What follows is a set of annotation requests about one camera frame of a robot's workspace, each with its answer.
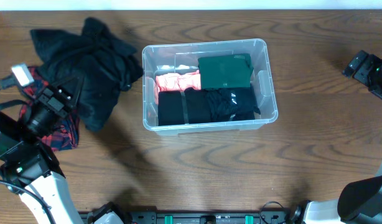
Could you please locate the pink crumpled cloth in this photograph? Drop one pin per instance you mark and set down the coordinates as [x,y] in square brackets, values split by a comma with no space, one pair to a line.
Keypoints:
[176,82]

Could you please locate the black cloth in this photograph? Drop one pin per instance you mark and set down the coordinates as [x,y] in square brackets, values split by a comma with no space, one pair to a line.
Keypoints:
[183,107]

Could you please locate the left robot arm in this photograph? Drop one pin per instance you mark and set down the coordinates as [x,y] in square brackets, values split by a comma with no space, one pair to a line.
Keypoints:
[28,167]

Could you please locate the green cloth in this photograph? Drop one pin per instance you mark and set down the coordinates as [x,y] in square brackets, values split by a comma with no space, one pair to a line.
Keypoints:
[226,71]

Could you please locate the red plaid shirt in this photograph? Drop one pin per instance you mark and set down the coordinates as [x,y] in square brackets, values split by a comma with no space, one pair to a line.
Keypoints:
[66,133]

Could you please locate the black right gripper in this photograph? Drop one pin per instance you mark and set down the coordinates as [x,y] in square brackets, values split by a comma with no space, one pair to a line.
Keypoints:
[365,74]

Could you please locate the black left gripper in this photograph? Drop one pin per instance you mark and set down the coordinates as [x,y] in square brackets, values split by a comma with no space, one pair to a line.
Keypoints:
[55,99]

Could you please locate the clear plastic storage bin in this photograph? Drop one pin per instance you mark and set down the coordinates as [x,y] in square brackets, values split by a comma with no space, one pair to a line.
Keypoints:
[183,58]

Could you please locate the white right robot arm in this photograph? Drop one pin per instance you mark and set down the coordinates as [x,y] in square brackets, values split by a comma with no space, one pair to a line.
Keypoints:
[360,202]

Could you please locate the black garment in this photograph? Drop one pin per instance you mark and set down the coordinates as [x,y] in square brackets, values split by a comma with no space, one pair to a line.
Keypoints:
[107,63]

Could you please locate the dark navy cloth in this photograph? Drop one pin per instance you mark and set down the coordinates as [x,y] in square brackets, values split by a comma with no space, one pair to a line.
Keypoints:
[232,104]

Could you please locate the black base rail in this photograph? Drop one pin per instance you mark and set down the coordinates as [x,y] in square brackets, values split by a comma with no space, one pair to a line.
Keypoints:
[149,217]

